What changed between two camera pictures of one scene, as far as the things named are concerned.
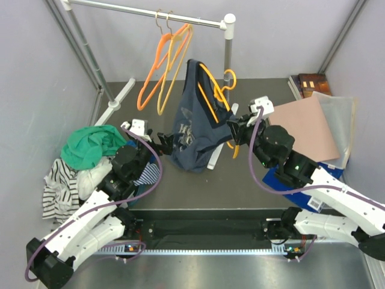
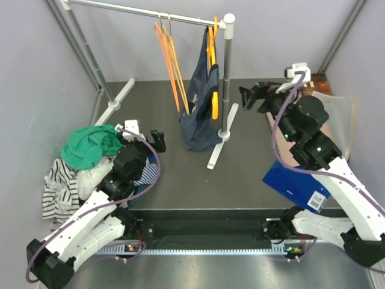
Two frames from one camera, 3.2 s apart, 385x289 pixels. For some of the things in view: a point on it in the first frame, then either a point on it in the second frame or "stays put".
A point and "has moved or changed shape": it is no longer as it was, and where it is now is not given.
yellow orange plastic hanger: (219, 95) -> (212, 43)
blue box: (302, 198) stays put
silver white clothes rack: (227, 23) stays put
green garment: (85, 149) stays put
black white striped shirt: (61, 198) stays put
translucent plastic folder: (338, 112) stays put
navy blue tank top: (202, 125) has moved or changed shape
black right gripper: (239, 128) -> (249, 96)
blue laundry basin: (140, 190) stays put
